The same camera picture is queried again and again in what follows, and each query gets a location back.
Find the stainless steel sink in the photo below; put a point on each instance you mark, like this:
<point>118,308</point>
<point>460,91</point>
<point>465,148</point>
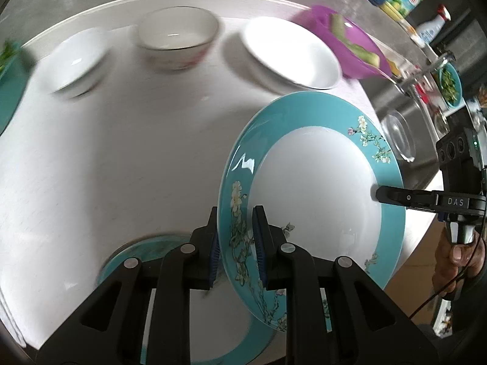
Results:
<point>422,159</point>

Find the glass bowl in sink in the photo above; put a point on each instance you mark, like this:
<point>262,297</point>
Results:
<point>397,133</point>

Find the red mat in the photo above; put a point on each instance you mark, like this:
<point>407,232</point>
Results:
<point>423,92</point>

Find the large white bowl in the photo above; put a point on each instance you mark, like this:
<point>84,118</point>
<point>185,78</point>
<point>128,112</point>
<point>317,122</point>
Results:
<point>289,53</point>

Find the dark-rimmed floral bowl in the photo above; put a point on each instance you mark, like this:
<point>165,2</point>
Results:
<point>175,34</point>

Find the teal floral plate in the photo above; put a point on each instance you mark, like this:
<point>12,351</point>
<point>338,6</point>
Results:
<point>224,327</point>
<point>323,197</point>

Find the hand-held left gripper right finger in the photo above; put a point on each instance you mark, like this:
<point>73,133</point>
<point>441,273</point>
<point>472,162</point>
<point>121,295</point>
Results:
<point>260,243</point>

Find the peeled green vegetable pieces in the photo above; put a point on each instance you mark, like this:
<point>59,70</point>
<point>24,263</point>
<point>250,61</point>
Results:
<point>350,42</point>

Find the small white bowl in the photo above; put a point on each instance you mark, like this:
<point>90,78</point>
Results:
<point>74,61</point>

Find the yellow sponge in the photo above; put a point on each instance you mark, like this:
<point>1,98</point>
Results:
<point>394,68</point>

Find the teal plastic colander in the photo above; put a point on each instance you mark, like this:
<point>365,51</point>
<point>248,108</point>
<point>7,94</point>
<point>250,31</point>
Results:
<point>9,95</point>

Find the person's right hand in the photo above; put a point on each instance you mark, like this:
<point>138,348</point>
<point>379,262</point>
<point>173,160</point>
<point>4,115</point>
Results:
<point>452,270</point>

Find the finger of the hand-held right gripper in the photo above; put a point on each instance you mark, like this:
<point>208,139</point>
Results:
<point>395,196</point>

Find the chrome faucet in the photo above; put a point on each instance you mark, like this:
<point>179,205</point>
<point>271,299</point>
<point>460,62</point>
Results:
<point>422,74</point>

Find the teal colander with greens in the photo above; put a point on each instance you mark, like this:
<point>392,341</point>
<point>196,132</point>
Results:
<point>451,83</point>

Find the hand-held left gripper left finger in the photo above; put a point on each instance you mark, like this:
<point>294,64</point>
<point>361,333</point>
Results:
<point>214,251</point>

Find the green leafy vegetables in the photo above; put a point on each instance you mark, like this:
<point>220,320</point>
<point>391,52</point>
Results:
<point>5,55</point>

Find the white spray bottle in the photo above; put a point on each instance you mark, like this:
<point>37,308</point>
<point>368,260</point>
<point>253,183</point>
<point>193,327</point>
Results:
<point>432,26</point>

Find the purple plastic basin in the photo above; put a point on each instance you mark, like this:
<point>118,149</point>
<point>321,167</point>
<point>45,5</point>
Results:
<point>357,64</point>

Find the white dish cloth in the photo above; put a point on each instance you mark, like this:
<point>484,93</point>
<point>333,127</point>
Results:
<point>7,311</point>

